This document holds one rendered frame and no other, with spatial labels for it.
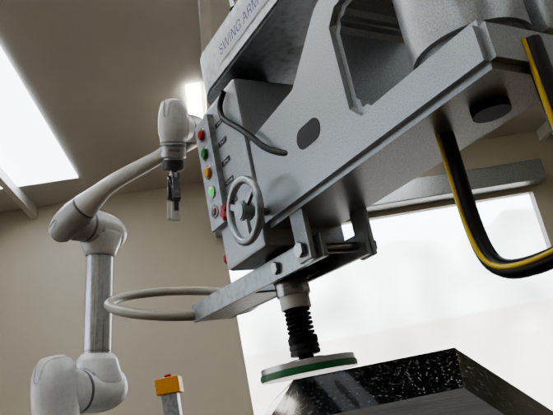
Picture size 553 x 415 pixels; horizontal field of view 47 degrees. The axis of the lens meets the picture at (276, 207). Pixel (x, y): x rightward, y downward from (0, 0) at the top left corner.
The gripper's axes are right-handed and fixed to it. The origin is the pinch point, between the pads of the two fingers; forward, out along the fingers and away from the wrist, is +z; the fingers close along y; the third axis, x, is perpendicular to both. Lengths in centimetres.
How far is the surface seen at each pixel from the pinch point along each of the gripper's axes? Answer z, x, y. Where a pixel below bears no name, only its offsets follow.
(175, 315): 26, -5, 47
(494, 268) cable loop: 4, 31, 144
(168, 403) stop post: 96, 8, -91
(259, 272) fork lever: 11, 10, 83
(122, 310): 25.9, -19.4, 37.2
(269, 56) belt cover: -40, 13, 82
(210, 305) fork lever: 22, 3, 57
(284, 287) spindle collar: 13, 14, 89
